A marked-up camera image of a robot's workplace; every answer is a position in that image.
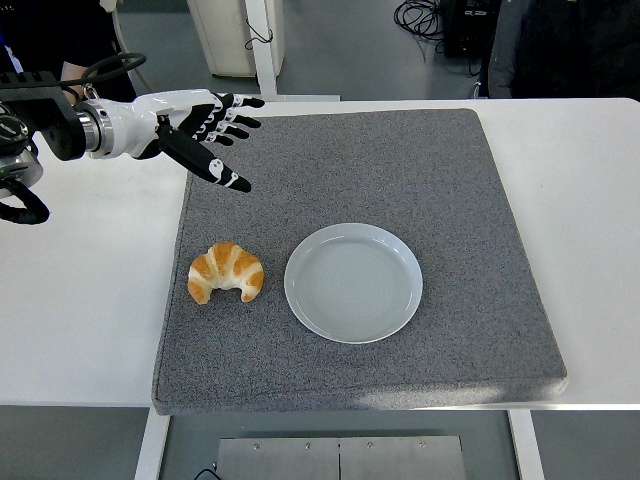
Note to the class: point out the pale grey round plate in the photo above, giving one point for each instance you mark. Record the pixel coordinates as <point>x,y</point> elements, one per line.
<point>352,285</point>

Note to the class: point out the pale chair frame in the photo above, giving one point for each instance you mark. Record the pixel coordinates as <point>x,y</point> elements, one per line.
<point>118,37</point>

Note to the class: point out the white stand post with base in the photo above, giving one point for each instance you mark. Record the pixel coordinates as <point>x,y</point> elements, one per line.
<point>262,55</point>

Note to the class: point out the white cabinet box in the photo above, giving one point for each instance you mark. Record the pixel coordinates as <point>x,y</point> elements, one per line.
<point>220,35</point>

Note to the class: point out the black equipment box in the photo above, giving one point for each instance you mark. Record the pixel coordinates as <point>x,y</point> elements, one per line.
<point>467,30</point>

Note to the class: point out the grey metal plate with screws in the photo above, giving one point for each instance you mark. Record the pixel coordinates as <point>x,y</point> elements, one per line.
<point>340,460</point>

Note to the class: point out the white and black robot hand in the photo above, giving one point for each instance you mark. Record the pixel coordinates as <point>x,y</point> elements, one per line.
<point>145,112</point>

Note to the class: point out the person's forearm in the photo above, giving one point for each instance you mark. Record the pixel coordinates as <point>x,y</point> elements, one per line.
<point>72,72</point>

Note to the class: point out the person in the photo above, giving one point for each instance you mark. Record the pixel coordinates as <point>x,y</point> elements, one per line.
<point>565,50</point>
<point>55,30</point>

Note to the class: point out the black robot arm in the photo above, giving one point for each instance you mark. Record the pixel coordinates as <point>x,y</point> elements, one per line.
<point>50,105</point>

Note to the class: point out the grey felt mat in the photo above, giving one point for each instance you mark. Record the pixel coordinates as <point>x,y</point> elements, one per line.
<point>400,175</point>

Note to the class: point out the golden croissant bread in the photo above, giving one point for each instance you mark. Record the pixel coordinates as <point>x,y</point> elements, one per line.
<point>235,270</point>

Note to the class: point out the white table leg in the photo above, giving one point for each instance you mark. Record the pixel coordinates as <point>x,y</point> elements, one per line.
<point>527,450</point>
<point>150,450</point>

